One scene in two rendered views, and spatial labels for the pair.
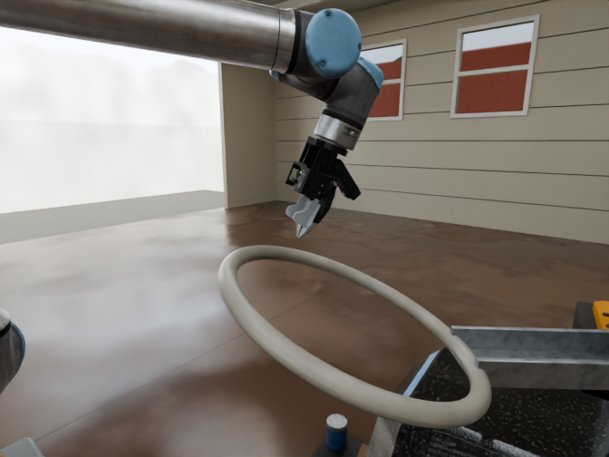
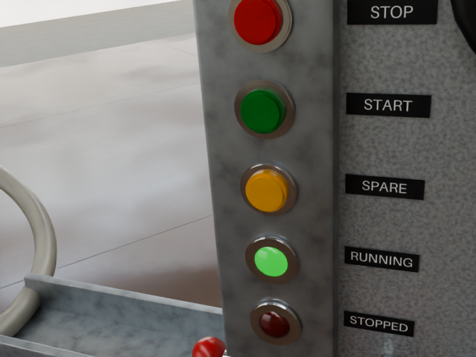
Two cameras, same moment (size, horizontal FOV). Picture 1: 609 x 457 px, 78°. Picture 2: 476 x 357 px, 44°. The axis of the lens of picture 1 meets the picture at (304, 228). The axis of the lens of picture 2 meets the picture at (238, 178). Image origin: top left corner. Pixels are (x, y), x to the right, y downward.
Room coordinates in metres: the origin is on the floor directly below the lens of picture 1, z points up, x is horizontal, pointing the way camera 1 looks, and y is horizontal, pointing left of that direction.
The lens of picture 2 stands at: (0.18, -0.77, 1.53)
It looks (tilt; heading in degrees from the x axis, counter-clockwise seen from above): 25 degrees down; 21
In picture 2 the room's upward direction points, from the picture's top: 4 degrees counter-clockwise
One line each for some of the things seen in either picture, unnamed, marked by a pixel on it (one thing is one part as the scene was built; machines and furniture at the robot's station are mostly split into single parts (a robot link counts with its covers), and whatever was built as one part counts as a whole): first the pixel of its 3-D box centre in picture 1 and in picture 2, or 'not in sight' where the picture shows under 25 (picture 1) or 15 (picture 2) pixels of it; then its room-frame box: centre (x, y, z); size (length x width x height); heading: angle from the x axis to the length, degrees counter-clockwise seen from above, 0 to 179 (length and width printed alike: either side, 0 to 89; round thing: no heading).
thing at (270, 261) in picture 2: not in sight; (272, 259); (0.48, -0.67, 1.33); 0.02 x 0.01 x 0.02; 90
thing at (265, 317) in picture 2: not in sight; (275, 322); (0.48, -0.67, 1.27); 0.02 x 0.01 x 0.02; 90
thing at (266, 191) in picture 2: not in sight; (267, 190); (0.48, -0.67, 1.38); 0.03 x 0.01 x 0.03; 90
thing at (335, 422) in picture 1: (336, 432); not in sight; (1.57, -0.16, 0.08); 0.10 x 0.10 x 0.13
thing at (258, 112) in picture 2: not in sight; (263, 110); (0.48, -0.67, 1.43); 0.03 x 0.01 x 0.03; 90
